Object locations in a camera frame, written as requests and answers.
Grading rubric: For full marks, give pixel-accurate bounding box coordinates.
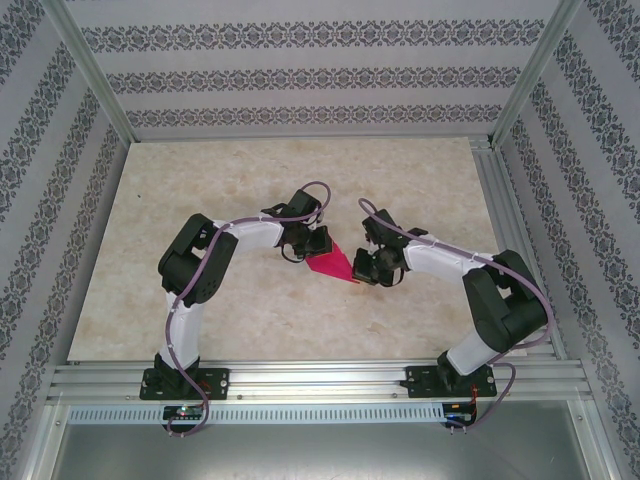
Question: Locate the aluminium frame post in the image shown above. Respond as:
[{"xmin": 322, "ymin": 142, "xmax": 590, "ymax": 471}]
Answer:
[
  {"xmin": 42, "ymin": 0, "xmax": 139, "ymax": 144},
  {"xmin": 489, "ymin": 0, "xmax": 584, "ymax": 146}
]

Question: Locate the right circuit board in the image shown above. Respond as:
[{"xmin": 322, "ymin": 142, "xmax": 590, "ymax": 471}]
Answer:
[{"xmin": 444, "ymin": 402, "xmax": 476, "ymax": 424}]

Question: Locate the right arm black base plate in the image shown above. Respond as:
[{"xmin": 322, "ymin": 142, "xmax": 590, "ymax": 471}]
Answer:
[{"xmin": 405, "ymin": 364, "xmax": 499, "ymax": 400}]

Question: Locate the long aluminium mounting rail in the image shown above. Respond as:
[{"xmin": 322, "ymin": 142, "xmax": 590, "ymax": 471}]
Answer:
[{"xmin": 47, "ymin": 357, "xmax": 594, "ymax": 404}]

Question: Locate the aluminium side rail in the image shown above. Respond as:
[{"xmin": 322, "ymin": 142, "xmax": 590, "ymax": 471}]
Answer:
[{"xmin": 469, "ymin": 137, "xmax": 569, "ymax": 361}]

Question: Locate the circuit board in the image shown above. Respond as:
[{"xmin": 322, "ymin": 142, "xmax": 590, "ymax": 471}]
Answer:
[
  {"xmin": 163, "ymin": 405, "xmax": 205, "ymax": 421},
  {"xmin": 444, "ymin": 402, "xmax": 476, "ymax": 424}
]

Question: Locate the left aluminium frame post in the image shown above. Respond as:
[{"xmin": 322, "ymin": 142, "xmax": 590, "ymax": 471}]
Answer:
[{"xmin": 42, "ymin": 0, "xmax": 139, "ymax": 144}]

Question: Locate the slotted grey cable duct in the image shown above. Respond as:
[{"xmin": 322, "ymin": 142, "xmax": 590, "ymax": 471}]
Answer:
[{"xmin": 67, "ymin": 403, "xmax": 446, "ymax": 425}]

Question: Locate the pink square paper sheet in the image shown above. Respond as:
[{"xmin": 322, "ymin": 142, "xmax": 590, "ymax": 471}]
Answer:
[{"xmin": 305, "ymin": 241, "xmax": 362, "ymax": 286}]

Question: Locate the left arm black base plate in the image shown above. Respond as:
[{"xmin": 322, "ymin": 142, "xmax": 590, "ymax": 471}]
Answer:
[{"xmin": 139, "ymin": 368, "xmax": 230, "ymax": 401}]

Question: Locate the right aluminium frame post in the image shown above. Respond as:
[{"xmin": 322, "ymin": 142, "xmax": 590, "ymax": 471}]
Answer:
[{"xmin": 489, "ymin": 0, "xmax": 584, "ymax": 146}]

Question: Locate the left circuit board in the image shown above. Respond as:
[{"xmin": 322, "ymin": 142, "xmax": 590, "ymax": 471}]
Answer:
[{"xmin": 163, "ymin": 405, "xmax": 205, "ymax": 421}]

